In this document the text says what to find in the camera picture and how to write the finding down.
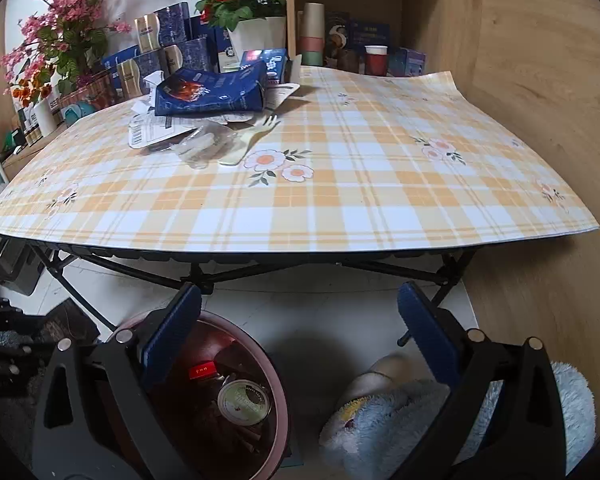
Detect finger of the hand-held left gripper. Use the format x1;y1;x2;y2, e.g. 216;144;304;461
0;330;53;386

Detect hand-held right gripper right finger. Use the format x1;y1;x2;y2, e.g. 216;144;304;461
396;281;567;480

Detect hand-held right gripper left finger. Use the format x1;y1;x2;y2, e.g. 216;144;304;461
30;282;203;480

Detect red cigarette box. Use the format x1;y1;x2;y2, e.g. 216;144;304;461
187;361;217;381

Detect maroon plastic bin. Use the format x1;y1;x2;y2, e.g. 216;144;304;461
111;310;290;480

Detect white and green paper cup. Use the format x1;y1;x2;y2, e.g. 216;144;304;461
216;380;273;423

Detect brown gold wrapper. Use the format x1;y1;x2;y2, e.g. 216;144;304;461
215;422;276;461

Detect clear plastic wrapper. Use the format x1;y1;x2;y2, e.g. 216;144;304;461
172;120;241;168

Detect cream plastic fork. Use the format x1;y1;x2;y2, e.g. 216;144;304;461
217;115;281;167

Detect white label paper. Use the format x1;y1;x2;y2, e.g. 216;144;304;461
127;110;206;150

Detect blue snack bag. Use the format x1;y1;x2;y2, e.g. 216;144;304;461
154;62;270;117

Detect beige slipper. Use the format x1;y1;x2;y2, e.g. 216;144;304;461
336;352;406;406

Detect black crate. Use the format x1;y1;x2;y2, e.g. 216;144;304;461
0;234;45;297

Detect yellow checked floral tablecloth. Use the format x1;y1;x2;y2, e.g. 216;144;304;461
0;62;600;266

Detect wooden sideboard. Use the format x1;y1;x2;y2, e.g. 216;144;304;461
2;125;66;181

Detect white bottle vase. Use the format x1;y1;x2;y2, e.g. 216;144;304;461
32;99;57;137

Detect teal round object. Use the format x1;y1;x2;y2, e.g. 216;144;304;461
62;101;96;123

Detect wicker basket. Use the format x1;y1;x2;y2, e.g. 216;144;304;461
55;71;112;111

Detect orange artificial flowers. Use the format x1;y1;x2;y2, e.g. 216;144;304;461
11;67;53;106

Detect red cup with white rim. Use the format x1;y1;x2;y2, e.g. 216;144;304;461
364;45;390;77

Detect blue and white carton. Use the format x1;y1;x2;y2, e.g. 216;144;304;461
101;45;141;71

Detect blue box with round emblem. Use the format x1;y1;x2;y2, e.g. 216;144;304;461
215;27;241;73

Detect blue and red small box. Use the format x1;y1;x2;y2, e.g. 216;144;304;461
240;49;288;86

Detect dark blue printed box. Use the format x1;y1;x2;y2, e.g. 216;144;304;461
350;20;392;53

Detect white angular vase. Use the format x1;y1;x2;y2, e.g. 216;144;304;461
227;16;287;66

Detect wooden shelf unit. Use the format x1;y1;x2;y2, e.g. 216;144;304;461
286;0;481;78

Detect dark box with picture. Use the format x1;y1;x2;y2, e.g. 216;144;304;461
325;11;352;68

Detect stack of pastel cups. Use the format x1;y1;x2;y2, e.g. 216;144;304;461
300;2;326;67

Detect pink artificial blossom tree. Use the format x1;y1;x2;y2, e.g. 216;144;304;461
0;0;141;93

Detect black folding table frame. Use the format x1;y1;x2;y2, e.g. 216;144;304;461
25;240;481;351

